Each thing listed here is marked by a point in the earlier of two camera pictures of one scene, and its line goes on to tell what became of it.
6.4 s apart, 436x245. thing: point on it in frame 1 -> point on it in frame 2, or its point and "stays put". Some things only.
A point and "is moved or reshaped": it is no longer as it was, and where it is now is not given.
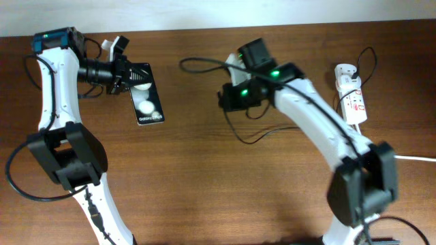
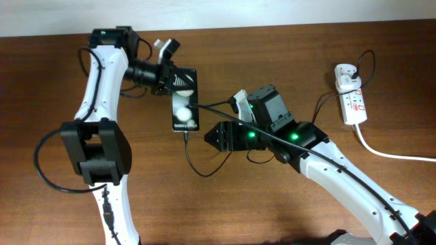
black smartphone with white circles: x=146 y=101 -> x=184 y=93
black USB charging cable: x=344 y=95 is moved or reshaped
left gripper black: x=124 y=73 -> x=166 y=81
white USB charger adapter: x=347 y=83 stays put
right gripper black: x=228 y=96 -> x=230 y=136
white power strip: x=352 y=101 stays put
